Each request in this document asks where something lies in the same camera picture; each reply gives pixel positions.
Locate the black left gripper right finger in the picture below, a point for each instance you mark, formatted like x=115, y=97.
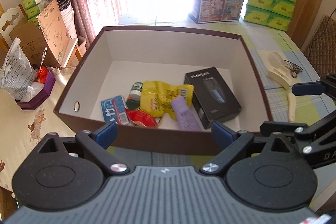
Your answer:
x=235, y=145

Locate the green tissue pack stack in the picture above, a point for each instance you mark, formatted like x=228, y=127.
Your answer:
x=276, y=14

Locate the purple tray box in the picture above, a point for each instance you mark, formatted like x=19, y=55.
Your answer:
x=37, y=93

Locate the dark green Mentholatum card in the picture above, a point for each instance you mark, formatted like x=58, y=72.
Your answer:
x=132, y=104

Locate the purple cream tube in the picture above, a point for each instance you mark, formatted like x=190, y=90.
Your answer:
x=184, y=116

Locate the red small object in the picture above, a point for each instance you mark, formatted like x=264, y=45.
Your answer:
x=42, y=74

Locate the black Flyco shaver box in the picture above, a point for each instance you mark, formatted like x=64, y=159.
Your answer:
x=213, y=99

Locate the green tissue packs left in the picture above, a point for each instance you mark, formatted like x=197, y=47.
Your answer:
x=33, y=8

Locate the wooden stool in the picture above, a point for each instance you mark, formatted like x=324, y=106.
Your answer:
x=74, y=52

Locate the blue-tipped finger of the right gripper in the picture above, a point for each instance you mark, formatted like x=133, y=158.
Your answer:
x=308, y=89

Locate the black hair comb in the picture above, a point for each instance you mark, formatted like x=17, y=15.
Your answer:
x=294, y=68

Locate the brown cardboard storage box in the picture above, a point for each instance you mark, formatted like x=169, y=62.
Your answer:
x=123, y=55

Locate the clear plastic bag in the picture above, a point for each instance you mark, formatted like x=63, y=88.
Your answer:
x=17, y=74

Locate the cream stick piece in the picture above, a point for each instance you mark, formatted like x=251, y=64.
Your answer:
x=291, y=107

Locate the green lip salve tin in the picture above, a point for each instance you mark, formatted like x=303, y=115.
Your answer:
x=136, y=91

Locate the brown quilted chair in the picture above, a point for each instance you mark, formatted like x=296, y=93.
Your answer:
x=320, y=51

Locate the floral beige cloth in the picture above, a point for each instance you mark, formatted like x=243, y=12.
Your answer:
x=22, y=130

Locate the yellow snack packet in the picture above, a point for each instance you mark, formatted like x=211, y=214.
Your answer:
x=156, y=97

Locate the cream hair claw clip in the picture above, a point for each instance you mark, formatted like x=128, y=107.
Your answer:
x=278, y=72

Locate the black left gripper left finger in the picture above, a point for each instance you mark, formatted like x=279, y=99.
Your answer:
x=93, y=145

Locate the red snack wrapper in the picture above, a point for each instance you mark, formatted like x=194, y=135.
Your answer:
x=140, y=118

